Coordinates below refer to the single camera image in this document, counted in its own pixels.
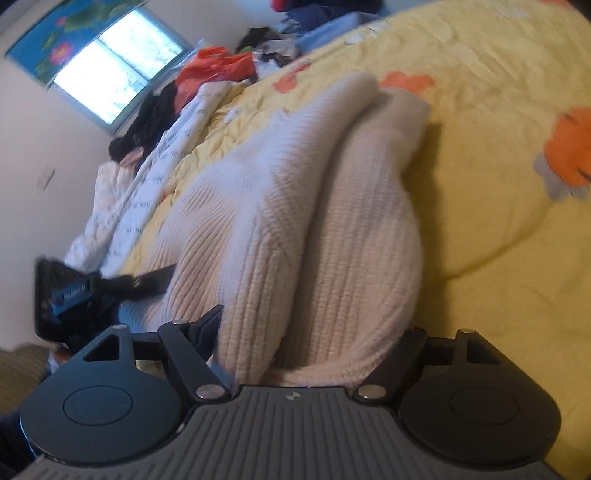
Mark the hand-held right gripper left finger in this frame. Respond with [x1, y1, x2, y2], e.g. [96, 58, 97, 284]
[69, 305, 234, 404]

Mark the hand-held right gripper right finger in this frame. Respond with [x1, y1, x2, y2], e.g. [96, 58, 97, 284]
[358, 327, 522, 407]

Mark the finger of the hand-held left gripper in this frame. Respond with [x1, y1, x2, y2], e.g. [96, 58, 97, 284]
[99, 264, 178, 301]

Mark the white knit sweater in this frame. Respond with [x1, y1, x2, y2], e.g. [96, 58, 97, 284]
[117, 71, 432, 388]

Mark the pile of clothes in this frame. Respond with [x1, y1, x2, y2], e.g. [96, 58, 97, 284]
[270, 0, 384, 24]

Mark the white printed quilt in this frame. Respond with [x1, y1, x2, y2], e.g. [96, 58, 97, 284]
[65, 80, 236, 278]

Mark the black cloth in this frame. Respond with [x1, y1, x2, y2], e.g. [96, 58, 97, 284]
[108, 83, 185, 162]

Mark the yellow printed blanket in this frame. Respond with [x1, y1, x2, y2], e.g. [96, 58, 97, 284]
[120, 0, 591, 480]

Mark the window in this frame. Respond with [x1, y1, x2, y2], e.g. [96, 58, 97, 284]
[53, 9, 195, 134]

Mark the orange plastic bag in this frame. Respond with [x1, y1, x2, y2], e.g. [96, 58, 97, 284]
[173, 46, 257, 104]

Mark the blue floral curtain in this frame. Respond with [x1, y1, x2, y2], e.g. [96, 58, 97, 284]
[4, 0, 148, 86]

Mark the dark bag with green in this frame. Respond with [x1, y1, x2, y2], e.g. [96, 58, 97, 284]
[235, 27, 278, 54]

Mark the light blue cloth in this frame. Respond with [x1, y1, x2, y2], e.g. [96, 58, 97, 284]
[293, 11, 384, 51]

